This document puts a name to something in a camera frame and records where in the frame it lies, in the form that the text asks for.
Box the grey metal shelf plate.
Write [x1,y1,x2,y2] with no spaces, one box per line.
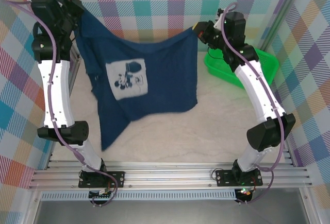
[33,190,310,224]

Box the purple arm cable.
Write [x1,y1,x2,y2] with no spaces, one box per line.
[221,2,287,204]
[1,0,119,208]

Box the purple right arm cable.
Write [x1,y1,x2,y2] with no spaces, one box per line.
[221,2,287,204]

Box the dark blue printed t-shirt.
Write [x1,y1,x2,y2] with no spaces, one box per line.
[75,10,199,152]

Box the white slotted cable duct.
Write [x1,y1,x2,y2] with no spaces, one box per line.
[41,189,237,201]

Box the small black electronics board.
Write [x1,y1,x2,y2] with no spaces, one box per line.
[88,187,116,201]
[236,187,255,202]

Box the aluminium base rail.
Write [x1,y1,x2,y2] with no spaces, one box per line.
[29,159,313,190]

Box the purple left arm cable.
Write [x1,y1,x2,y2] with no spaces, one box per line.
[1,0,119,208]

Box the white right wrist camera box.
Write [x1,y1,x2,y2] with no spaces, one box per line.
[214,8,225,28]

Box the green plastic basket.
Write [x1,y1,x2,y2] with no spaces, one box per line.
[203,47,281,90]

